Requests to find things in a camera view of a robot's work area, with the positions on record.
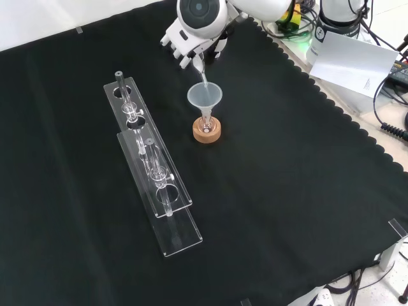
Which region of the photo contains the coiled black cable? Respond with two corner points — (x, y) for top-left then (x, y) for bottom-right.
(381, 122), (408, 140)

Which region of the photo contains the clear acrylic funnel stand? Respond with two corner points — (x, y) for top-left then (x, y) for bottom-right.
(103, 70), (204, 258)

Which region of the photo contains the clear round-bottom flask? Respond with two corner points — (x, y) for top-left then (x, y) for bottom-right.
(196, 110), (217, 135)

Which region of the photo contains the white power strip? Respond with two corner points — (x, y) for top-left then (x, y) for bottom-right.
(306, 288), (334, 306)

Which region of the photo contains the black bench cloth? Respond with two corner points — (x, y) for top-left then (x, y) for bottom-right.
(0, 0), (408, 306)

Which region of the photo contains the white paper board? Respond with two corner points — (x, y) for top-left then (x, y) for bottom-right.
(308, 31), (400, 99)

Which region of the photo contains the translucent plastic funnel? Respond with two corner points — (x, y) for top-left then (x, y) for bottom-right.
(187, 82), (223, 128)

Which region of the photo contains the cork ring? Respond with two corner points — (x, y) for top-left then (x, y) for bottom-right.
(192, 116), (222, 145)

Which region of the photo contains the black power adapter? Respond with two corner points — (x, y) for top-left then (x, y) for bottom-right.
(387, 60), (408, 84)

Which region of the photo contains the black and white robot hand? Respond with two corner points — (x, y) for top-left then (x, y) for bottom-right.
(160, 18), (235, 69)

